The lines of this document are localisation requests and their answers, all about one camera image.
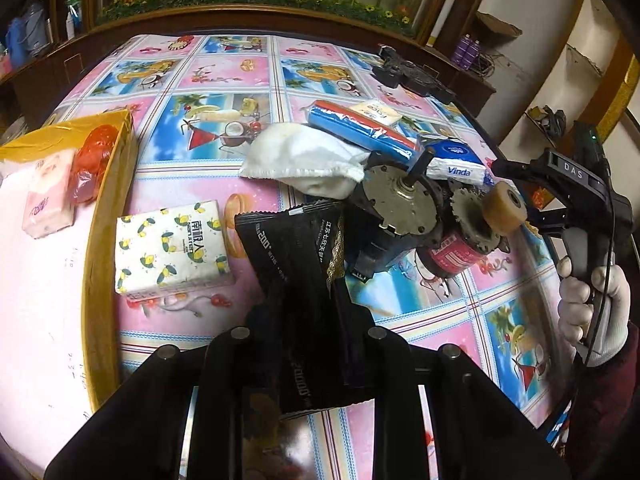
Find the yellow cardboard box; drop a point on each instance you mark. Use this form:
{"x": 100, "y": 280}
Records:
{"x": 97, "y": 285}

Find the white rolled paper tube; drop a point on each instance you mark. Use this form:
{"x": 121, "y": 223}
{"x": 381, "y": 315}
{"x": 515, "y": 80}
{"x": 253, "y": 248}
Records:
{"x": 450, "y": 5}

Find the white cloth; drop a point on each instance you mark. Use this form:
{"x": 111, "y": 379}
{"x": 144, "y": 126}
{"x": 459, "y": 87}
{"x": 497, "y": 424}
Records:
{"x": 295, "y": 160}

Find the black snack packet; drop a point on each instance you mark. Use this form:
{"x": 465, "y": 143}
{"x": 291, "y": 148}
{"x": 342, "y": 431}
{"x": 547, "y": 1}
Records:
{"x": 295, "y": 270}

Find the tan rubber wheel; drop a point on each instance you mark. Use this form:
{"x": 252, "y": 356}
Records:
{"x": 505, "y": 207}

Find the large grey electric motor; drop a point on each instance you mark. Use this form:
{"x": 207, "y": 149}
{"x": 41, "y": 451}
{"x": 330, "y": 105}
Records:
{"x": 395, "y": 200}

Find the blue plastic bottle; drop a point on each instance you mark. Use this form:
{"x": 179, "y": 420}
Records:
{"x": 16, "y": 40}

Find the pink tissue pack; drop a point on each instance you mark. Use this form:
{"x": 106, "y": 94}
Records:
{"x": 47, "y": 195}

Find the blue red packaged cloth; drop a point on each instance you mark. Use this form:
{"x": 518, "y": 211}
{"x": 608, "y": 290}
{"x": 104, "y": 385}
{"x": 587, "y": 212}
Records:
{"x": 355, "y": 130}

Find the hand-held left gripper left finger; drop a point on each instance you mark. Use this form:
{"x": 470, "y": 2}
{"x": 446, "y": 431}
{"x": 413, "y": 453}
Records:
{"x": 225, "y": 385}

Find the white spray bottle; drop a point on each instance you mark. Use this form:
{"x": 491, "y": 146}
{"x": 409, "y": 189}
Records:
{"x": 71, "y": 17}

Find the lemon print tissue pack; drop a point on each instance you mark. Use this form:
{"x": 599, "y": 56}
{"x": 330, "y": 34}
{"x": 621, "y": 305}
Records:
{"x": 170, "y": 250}

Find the red plastic bag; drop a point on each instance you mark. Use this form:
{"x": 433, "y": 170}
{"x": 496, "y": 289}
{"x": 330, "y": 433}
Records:
{"x": 92, "y": 160}

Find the black electronic device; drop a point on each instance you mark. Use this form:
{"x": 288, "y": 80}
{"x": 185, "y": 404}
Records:
{"x": 410, "y": 72}

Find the person's right forearm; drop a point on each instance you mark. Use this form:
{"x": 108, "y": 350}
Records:
{"x": 620, "y": 400}

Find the brown framed wall shelf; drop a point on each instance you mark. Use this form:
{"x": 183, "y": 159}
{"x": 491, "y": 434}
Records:
{"x": 522, "y": 100}

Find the small white tissue packet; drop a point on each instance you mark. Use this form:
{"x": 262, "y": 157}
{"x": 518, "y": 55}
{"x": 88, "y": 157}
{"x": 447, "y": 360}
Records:
{"x": 375, "y": 112}

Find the blue white tissue pack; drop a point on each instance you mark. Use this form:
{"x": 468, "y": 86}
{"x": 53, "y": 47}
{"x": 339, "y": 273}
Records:
{"x": 455, "y": 160}

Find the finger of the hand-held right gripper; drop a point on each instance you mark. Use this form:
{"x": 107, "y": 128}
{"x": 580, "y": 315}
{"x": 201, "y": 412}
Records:
{"x": 547, "y": 225}
{"x": 515, "y": 170}

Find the red label electric motor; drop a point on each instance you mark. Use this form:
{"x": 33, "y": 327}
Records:
{"x": 457, "y": 255}

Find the person's right hand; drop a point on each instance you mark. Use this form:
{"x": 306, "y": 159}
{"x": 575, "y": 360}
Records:
{"x": 607, "y": 320}

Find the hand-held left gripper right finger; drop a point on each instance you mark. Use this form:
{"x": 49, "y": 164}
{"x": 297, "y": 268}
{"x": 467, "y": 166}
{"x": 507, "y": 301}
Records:
{"x": 390, "y": 385}

